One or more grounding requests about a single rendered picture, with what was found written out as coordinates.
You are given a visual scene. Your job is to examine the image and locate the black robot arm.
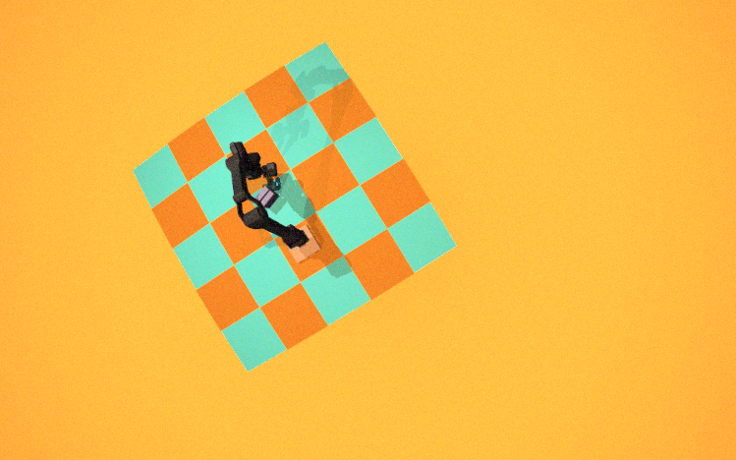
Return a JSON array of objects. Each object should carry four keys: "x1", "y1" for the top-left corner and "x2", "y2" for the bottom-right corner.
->
[{"x1": 225, "y1": 142, "x2": 308, "y2": 250}]

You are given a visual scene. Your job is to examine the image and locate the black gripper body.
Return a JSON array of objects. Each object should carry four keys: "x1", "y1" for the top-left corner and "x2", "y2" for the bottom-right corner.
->
[{"x1": 246, "y1": 161, "x2": 277, "y2": 178}]

